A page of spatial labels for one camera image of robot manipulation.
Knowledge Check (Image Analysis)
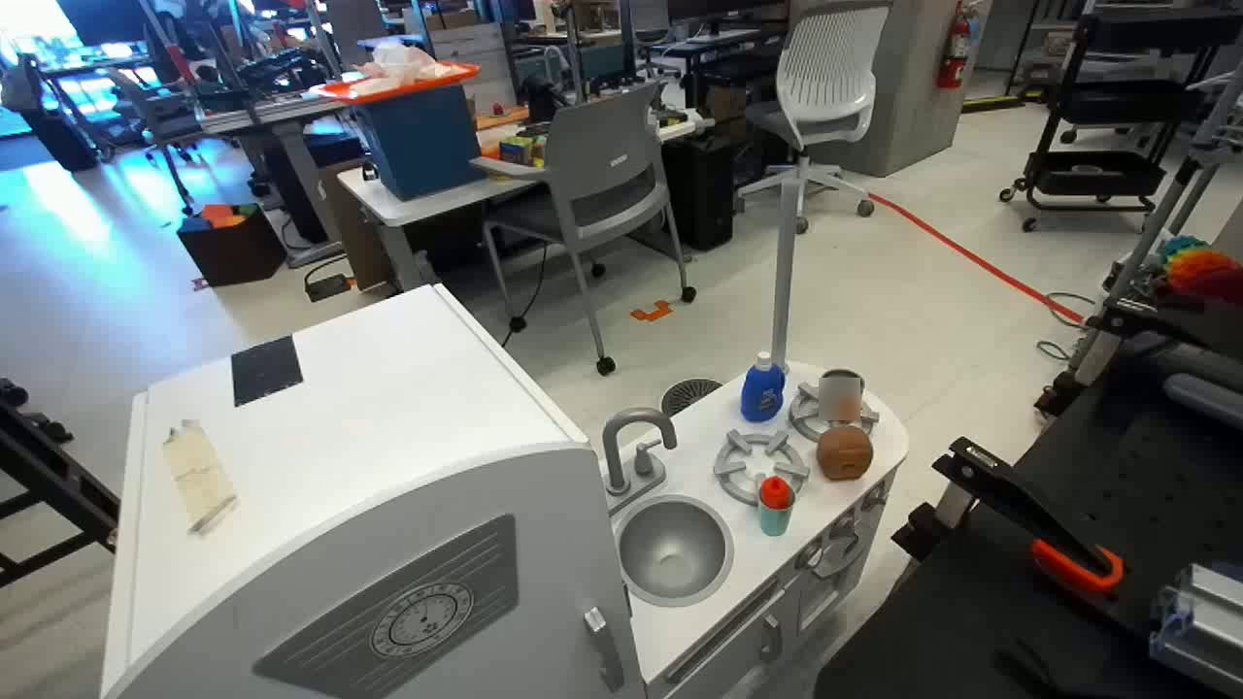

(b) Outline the dark round bin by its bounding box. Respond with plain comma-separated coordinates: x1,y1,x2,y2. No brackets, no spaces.
657,372,727,419

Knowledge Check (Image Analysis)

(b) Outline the white vertical pole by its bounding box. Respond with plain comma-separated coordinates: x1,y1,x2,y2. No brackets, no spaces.
767,189,809,372

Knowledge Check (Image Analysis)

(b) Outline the black floor box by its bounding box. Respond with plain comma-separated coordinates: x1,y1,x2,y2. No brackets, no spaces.
175,198,289,291

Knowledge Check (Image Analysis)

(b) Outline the beige paper label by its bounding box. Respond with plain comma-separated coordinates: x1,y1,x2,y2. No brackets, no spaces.
159,415,241,539

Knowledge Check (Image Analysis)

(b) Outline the black clamp with orange handle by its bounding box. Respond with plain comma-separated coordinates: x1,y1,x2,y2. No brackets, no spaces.
926,433,1128,603

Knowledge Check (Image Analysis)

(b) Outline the silver metal box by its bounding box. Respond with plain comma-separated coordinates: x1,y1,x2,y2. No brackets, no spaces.
1145,558,1243,690

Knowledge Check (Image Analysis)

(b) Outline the grey toy stove burner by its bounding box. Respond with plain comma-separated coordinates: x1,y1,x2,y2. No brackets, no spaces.
783,379,881,445
709,427,815,507

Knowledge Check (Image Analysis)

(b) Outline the black wheeled cart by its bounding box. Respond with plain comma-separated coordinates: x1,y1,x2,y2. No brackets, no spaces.
998,0,1243,237

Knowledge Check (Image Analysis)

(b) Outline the small metal can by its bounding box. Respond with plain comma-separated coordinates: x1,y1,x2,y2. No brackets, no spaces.
815,363,871,427

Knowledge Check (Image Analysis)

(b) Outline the grey toy faucet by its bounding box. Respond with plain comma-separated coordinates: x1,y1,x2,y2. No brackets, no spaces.
598,409,678,505

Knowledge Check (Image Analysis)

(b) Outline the black trash bin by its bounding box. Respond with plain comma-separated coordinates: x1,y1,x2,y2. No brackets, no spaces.
658,120,749,257

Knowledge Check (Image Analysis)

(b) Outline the teal cup with red lid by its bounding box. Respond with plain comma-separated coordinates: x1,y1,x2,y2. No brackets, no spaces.
752,473,800,539

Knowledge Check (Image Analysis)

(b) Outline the red fire extinguisher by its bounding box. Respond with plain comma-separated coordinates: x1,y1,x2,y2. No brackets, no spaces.
937,0,977,92

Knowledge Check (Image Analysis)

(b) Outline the silver toy sink bowl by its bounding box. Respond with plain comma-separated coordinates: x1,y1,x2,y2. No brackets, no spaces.
614,498,736,607

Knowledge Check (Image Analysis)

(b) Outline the white work table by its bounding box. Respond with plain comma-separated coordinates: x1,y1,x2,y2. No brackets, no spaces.
332,106,714,291

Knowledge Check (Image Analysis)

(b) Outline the white toy kitchen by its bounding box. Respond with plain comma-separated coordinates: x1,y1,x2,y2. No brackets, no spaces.
98,283,913,699

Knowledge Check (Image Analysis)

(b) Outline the black metal frame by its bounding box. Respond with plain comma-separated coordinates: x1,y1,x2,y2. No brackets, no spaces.
0,375,125,589

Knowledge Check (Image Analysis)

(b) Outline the blue detergent bottle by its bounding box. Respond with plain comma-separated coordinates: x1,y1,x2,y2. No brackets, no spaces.
736,350,793,427

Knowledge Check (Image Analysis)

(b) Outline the black square patch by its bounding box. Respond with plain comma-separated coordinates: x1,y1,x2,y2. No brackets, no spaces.
229,335,306,410

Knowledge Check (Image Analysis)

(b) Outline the grey office chair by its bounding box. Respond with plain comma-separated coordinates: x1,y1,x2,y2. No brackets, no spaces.
476,80,699,379

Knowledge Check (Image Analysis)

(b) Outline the colourful feather duster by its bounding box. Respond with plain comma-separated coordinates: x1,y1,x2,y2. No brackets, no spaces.
1152,231,1243,310

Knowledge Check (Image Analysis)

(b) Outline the blue bin with orange lid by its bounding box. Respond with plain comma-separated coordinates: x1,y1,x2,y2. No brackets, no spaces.
317,58,484,200

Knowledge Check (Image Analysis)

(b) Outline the white office chair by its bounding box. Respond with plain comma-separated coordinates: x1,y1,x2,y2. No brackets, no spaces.
734,5,895,237

